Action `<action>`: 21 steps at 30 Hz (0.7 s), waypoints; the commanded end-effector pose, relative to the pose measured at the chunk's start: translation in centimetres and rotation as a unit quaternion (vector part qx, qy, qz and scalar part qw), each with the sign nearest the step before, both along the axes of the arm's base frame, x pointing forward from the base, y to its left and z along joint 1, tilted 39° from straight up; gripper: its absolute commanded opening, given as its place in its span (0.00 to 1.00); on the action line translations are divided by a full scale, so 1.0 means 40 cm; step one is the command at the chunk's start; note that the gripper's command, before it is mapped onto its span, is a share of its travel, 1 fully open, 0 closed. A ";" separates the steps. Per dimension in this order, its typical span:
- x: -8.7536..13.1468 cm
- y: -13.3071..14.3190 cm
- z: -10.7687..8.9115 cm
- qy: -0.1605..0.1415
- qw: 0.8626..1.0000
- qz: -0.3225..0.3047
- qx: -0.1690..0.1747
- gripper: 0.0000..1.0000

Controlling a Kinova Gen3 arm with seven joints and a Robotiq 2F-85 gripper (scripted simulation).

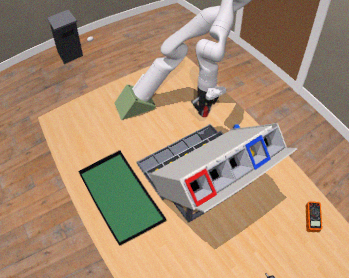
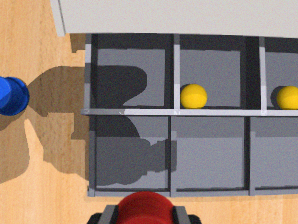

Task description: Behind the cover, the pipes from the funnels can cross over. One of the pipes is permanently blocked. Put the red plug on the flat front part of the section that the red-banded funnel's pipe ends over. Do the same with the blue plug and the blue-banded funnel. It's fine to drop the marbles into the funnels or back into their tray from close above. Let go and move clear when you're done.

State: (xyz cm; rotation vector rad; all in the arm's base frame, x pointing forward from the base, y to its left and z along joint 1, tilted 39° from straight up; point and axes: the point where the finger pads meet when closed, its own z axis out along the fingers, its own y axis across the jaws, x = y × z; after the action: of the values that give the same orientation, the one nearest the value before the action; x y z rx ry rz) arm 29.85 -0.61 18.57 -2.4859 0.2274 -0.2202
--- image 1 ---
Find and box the red rectangular frame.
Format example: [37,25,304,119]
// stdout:
[184,169,217,207]

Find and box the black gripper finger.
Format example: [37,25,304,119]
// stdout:
[206,97,219,113]
[191,97,207,117]

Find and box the blue square frame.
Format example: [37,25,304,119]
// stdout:
[245,135,270,170]

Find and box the orange digital multimeter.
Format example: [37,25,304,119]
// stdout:
[306,201,322,232]

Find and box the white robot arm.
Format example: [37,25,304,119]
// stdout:
[132,0,252,101]

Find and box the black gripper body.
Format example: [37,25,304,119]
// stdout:
[197,87,207,104]

